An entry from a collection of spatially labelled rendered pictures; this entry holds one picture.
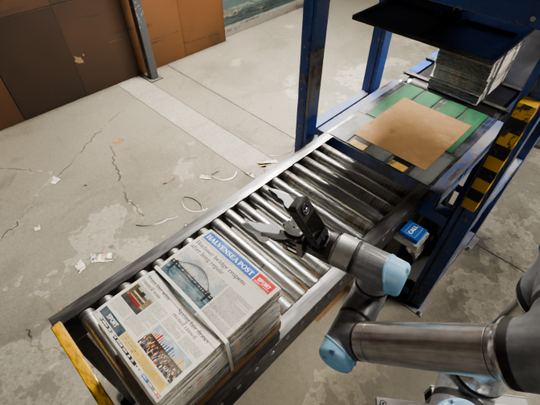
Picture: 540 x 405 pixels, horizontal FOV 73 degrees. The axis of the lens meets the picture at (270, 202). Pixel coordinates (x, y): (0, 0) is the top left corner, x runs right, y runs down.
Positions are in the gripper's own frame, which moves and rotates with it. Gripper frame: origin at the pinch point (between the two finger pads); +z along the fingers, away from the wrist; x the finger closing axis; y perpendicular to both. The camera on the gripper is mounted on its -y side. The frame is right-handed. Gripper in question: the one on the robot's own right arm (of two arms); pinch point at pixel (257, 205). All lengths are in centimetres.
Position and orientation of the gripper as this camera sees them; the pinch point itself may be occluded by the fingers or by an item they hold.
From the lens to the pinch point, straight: 84.5
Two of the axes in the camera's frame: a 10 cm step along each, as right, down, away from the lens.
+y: 0.8, 6.0, 8.0
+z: -8.4, -3.9, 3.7
